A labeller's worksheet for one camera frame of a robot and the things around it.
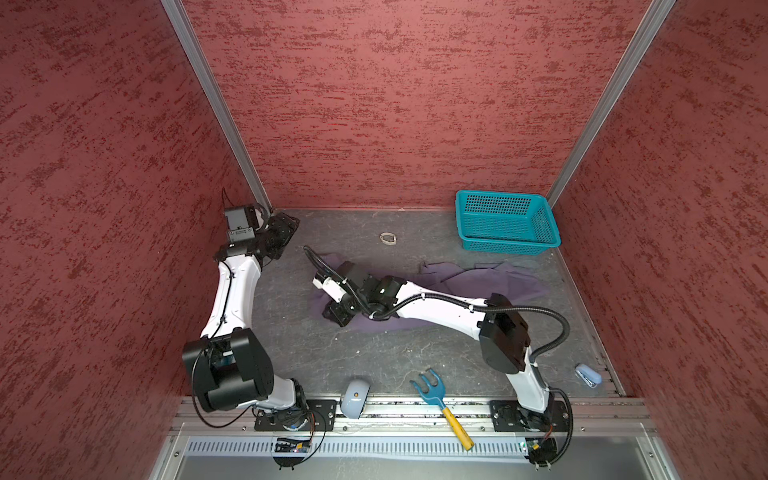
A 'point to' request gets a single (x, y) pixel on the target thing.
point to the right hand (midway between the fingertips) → (328, 313)
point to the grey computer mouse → (355, 398)
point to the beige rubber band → (392, 242)
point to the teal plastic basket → (516, 223)
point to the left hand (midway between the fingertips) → (297, 233)
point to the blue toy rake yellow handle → (436, 395)
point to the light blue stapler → (591, 378)
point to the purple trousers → (493, 280)
